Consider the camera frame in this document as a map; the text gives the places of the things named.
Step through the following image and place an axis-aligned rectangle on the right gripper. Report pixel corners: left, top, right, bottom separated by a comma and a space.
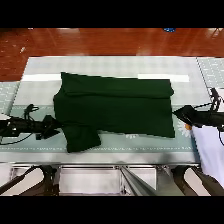
172, 104, 201, 129

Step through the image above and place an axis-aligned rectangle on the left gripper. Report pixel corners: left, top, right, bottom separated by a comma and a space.
40, 114, 63, 140

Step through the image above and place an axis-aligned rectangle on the dark green T-shirt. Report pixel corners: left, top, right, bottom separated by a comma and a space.
52, 71, 176, 154

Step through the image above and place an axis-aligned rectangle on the pale lavender garment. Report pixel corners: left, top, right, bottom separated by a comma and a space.
191, 124, 224, 188

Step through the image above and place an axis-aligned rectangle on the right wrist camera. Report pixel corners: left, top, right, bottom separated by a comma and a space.
208, 87, 223, 112

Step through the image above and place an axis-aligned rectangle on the silver frame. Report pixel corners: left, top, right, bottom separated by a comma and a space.
0, 162, 202, 197

